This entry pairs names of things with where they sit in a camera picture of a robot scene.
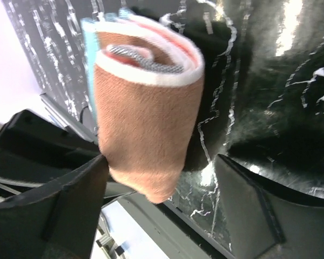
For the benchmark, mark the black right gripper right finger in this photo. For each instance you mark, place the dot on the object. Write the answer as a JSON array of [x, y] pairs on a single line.
[[266, 219]]

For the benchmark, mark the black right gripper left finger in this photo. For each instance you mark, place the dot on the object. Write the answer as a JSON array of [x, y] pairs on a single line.
[[58, 219]]

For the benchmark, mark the orange patterned towel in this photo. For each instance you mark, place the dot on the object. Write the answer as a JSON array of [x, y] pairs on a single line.
[[145, 85]]

